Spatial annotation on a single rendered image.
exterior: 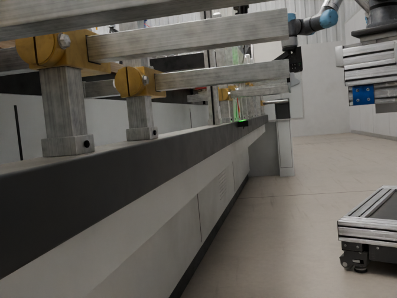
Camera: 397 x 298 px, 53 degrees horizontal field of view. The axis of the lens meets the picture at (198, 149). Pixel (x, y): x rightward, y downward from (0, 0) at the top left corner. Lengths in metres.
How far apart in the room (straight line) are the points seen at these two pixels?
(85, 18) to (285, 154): 4.29
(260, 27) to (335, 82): 10.72
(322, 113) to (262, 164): 6.58
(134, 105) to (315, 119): 10.42
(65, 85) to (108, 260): 0.25
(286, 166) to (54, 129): 4.11
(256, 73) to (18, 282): 0.49
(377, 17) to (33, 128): 1.49
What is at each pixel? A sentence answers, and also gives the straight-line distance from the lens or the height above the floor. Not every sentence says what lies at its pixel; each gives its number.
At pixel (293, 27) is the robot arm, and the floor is 1.11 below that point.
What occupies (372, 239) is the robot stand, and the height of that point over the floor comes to 0.16.
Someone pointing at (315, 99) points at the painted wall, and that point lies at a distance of 11.07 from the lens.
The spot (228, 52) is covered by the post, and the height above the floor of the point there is 1.03.
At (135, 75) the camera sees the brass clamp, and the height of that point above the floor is 0.81.
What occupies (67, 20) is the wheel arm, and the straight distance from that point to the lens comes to 0.26.
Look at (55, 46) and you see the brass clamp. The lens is 0.47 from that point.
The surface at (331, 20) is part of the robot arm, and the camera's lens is 1.94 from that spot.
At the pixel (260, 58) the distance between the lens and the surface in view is 4.49.
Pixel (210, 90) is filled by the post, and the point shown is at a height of 0.82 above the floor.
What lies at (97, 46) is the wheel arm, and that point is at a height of 0.83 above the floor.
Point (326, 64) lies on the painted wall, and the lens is 11.18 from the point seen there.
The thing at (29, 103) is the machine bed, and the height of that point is 0.79.
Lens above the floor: 0.73
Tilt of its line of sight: 4 degrees down
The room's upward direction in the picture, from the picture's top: 5 degrees counter-clockwise
